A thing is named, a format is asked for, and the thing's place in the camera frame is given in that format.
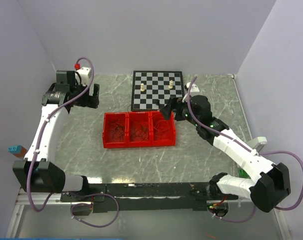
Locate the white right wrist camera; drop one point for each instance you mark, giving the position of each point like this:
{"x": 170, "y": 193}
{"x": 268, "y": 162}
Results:
{"x": 194, "y": 90}

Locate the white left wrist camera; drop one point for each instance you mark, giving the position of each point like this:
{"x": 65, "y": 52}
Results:
{"x": 83, "y": 75}

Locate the blue and brown toy block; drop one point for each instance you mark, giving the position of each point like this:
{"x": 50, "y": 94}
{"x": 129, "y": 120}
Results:
{"x": 17, "y": 150}

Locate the white chess piece left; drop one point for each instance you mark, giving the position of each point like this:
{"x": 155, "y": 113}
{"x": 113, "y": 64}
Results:
{"x": 142, "y": 87}

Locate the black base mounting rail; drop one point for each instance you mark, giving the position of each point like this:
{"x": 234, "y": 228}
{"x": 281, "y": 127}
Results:
{"x": 160, "y": 196}

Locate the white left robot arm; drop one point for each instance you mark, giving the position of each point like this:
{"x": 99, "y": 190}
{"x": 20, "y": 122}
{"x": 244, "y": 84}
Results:
{"x": 37, "y": 172}

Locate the black and grey chessboard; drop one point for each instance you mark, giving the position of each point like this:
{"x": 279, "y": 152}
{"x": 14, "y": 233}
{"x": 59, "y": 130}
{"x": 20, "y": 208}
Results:
{"x": 156, "y": 85}

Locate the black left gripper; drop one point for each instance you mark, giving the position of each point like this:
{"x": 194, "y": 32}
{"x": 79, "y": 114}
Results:
{"x": 90, "y": 101}

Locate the red three-compartment plastic tray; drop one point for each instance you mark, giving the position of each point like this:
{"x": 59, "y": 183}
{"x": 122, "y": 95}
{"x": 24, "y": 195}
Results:
{"x": 137, "y": 129}

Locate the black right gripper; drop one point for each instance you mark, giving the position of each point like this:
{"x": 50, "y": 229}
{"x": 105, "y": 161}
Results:
{"x": 174, "y": 103}

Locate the green small toy block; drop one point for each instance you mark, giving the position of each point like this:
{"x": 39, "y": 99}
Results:
{"x": 243, "y": 174}

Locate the white chess piece right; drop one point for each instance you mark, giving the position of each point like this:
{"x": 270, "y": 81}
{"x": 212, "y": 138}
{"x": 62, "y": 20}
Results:
{"x": 170, "y": 86}

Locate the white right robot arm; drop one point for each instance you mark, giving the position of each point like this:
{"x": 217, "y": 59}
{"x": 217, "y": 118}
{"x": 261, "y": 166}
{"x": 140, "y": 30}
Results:
{"x": 268, "y": 183}

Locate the white chess piece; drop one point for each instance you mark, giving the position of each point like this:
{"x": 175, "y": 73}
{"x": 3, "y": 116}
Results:
{"x": 142, "y": 87}
{"x": 170, "y": 86}

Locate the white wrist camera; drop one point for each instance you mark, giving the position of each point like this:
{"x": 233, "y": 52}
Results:
{"x": 83, "y": 75}
{"x": 194, "y": 90}

